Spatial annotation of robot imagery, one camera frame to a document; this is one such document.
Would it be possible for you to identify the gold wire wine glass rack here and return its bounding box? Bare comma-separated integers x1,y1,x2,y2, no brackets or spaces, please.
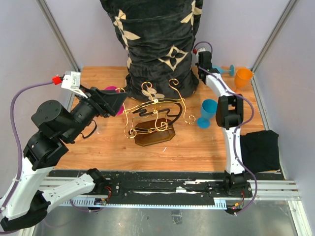
122,78,196,147

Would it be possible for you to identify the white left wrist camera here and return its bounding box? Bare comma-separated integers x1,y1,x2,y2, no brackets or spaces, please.
52,71,88,98

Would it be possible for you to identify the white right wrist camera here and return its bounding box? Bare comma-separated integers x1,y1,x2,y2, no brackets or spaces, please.
193,47,206,56

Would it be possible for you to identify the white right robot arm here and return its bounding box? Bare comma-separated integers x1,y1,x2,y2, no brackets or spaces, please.
196,51,252,197

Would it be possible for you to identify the aluminium frame post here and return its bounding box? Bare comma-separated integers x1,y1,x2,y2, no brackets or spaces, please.
36,0,81,72
250,0,300,73

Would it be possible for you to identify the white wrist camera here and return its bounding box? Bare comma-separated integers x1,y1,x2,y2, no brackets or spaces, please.
52,71,88,98
193,47,206,56

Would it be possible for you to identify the blue wine glass front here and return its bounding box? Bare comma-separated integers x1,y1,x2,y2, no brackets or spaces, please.
213,65,235,77

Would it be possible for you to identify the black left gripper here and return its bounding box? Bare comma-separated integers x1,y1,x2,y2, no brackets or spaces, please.
64,84,129,141

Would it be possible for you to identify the blue wine glass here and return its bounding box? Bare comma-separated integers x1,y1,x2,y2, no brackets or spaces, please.
213,65,235,77
197,99,218,129

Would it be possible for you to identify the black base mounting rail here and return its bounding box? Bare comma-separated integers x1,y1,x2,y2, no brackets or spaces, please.
49,169,249,205

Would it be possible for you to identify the black floral plush blanket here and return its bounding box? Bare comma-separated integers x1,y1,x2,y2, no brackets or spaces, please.
100,0,203,101

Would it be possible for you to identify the aluminium frame post left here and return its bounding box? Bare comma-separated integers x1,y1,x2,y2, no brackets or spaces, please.
36,0,81,72

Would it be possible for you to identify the orange wine glass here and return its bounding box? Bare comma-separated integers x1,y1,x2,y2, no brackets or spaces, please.
233,68,253,93

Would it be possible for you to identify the magenta wine glass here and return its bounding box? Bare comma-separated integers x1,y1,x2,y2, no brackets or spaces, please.
104,86,123,116

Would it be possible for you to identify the black cloth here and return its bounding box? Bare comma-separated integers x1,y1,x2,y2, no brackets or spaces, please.
240,130,280,174

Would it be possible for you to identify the aluminium frame post right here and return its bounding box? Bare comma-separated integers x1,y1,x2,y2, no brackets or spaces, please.
250,0,300,73

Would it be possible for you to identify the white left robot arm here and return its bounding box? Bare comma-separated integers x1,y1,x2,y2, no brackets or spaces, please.
0,87,127,234

